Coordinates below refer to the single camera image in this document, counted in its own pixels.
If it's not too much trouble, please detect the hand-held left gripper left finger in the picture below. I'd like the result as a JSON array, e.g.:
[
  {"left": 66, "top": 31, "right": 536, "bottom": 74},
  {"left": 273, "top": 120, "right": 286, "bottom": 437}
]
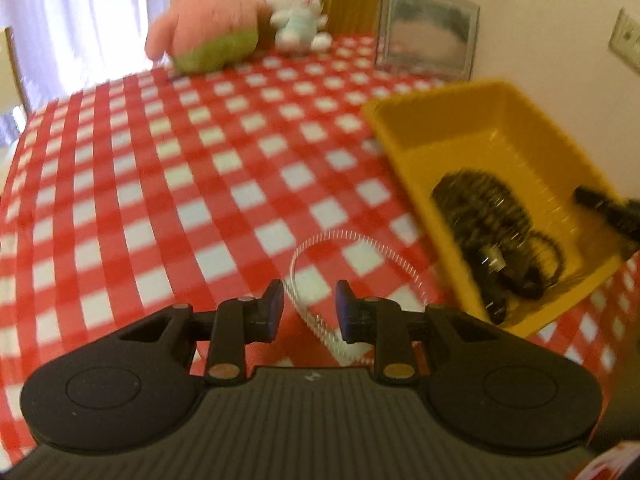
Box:
[{"left": 117, "top": 279, "right": 286, "bottom": 380}]

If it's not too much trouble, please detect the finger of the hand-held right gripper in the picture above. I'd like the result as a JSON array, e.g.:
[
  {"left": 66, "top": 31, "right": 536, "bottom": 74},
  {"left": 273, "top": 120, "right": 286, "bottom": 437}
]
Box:
[{"left": 574, "top": 186, "right": 640, "bottom": 248}]

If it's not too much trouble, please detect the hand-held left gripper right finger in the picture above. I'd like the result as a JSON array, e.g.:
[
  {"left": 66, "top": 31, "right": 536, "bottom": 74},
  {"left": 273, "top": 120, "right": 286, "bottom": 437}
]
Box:
[{"left": 335, "top": 280, "right": 521, "bottom": 380}]

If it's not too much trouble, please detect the thin pale pink bead necklace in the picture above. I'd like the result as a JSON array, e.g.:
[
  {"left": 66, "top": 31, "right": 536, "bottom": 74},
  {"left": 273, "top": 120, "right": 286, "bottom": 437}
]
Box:
[{"left": 282, "top": 229, "right": 428, "bottom": 366}]

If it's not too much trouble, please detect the black bracelet with silver clasp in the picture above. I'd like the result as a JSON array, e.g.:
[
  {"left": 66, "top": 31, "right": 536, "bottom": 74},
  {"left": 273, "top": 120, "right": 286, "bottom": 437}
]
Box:
[{"left": 472, "top": 232, "right": 566, "bottom": 323}]

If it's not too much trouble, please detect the pile of dark bead bracelets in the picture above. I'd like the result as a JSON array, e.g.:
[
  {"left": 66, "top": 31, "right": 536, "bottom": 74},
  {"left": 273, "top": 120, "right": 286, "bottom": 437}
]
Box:
[{"left": 431, "top": 169, "right": 538, "bottom": 281}]

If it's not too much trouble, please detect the yellow plastic tray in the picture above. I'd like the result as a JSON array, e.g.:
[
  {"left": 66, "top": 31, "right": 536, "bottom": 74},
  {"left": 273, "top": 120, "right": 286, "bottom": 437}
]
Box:
[{"left": 362, "top": 79, "right": 626, "bottom": 338}]

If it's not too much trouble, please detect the red white checkered tablecloth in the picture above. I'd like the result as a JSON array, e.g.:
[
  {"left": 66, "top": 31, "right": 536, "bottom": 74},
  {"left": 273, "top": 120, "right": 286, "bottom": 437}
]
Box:
[{"left": 0, "top": 32, "right": 640, "bottom": 466}]

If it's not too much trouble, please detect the red white printed cloth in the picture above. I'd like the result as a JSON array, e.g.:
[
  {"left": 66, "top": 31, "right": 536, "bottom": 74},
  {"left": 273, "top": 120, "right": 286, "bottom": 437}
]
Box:
[{"left": 575, "top": 442, "right": 640, "bottom": 480}]

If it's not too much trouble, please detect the white bunny plush toy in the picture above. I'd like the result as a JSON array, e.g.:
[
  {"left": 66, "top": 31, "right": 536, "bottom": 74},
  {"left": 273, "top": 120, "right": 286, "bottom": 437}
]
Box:
[{"left": 262, "top": 0, "right": 331, "bottom": 56}]

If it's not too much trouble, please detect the pink starfish plush toy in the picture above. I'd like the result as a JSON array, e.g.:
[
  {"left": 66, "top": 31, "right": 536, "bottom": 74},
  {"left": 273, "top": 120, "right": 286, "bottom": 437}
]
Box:
[{"left": 145, "top": 0, "right": 266, "bottom": 75}]

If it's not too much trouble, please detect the white wooden chair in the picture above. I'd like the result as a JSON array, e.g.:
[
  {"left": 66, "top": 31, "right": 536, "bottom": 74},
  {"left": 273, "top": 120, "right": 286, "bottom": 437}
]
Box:
[{"left": 0, "top": 27, "right": 31, "bottom": 117}]

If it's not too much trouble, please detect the sheer patterned curtain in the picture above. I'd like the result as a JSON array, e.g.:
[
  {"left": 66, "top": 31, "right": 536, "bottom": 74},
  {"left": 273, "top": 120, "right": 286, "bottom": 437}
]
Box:
[{"left": 0, "top": 0, "right": 186, "bottom": 116}]

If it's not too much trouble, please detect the beige wall antenna socket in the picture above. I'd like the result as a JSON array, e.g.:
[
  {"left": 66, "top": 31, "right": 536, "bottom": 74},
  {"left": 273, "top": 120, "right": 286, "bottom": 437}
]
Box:
[{"left": 609, "top": 7, "right": 640, "bottom": 68}]

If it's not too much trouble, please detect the sand art picture frame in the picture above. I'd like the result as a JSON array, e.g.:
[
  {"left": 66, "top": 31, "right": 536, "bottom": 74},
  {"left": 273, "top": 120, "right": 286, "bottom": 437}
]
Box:
[{"left": 375, "top": 0, "right": 481, "bottom": 81}]

